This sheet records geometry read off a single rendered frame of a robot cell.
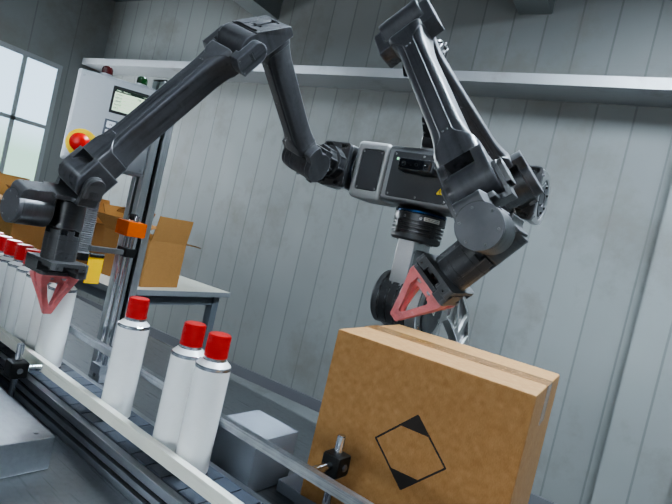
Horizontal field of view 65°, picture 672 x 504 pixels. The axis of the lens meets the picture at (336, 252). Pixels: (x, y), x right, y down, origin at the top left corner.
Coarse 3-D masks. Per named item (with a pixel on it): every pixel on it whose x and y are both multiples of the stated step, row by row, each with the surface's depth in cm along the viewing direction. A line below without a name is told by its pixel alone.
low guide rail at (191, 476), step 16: (0, 336) 107; (32, 352) 99; (48, 368) 94; (64, 384) 90; (80, 384) 89; (80, 400) 86; (96, 400) 84; (112, 416) 80; (128, 432) 78; (144, 432) 77; (144, 448) 75; (160, 448) 73; (176, 464) 70; (192, 480) 68; (208, 480) 67; (208, 496) 66; (224, 496) 65
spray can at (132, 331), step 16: (128, 304) 86; (144, 304) 86; (128, 320) 85; (144, 320) 87; (128, 336) 84; (144, 336) 86; (112, 352) 85; (128, 352) 85; (144, 352) 88; (112, 368) 85; (128, 368) 85; (112, 384) 85; (128, 384) 86; (112, 400) 85; (128, 400) 86; (128, 416) 87
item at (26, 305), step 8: (24, 288) 106; (32, 288) 106; (24, 296) 106; (32, 296) 106; (24, 304) 106; (32, 304) 106; (24, 312) 106; (16, 320) 107; (24, 320) 106; (16, 328) 106; (24, 328) 106; (16, 336) 106; (24, 336) 106
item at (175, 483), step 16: (64, 368) 104; (48, 384) 94; (64, 400) 89; (96, 416) 86; (112, 432) 82; (128, 448) 78; (144, 464) 75; (160, 464) 76; (176, 480) 72; (224, 480) 75; (192, 496) 69; (240, 496) 72
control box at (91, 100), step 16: (80, 80) 106; (96, 80) 107; (112, 80) 108; (80, 96) 107; (96, 96) 108; (80, 112) 107; (96, 112) 108; (80, 128) 107; (96, 128) 108; (64, 144) 107; (144, 160) 112
